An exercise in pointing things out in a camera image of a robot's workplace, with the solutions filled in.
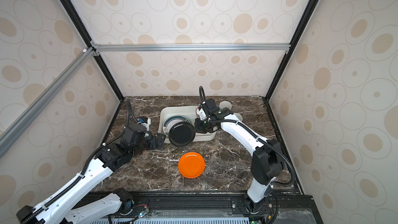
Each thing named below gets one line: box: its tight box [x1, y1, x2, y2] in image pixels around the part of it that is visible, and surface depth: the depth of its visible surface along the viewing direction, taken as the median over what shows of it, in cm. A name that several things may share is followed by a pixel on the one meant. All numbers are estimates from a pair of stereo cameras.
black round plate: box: [168, 121, 196, 148], surface depth 83 cm
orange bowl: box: [178, 151, 206, 179], surface depth 88 cm
